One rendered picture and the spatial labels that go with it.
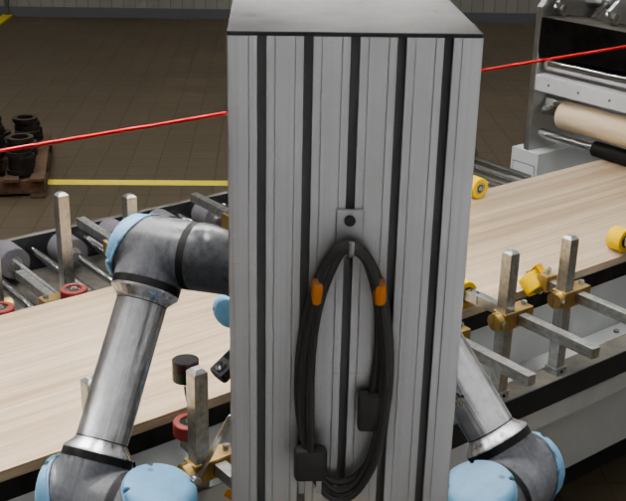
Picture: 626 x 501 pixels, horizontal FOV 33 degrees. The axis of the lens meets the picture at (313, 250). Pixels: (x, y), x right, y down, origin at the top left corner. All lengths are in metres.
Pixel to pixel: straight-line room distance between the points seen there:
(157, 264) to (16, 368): 1.14
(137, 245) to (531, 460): 0.73
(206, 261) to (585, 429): 2.44
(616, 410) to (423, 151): 3.06
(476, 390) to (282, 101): 0.87
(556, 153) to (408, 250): 3.90
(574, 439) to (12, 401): 2.06
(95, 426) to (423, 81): 0.92
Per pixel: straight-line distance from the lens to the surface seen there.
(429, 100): 1.06
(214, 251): 1.74
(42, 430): 2.57
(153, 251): 1.77
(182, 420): 2.55
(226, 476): 2.44
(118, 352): 1.76
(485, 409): 1.80
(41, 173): 6.96
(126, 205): 3.41
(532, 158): 4.91
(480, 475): 1.73
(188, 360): 2.39
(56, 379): 2.78
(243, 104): 1.05
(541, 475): 1.81
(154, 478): 1.70
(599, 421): 4.02
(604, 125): 4.64
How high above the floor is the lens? 2.21
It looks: 22 degrees down
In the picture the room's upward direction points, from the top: 1 degrees clockwise
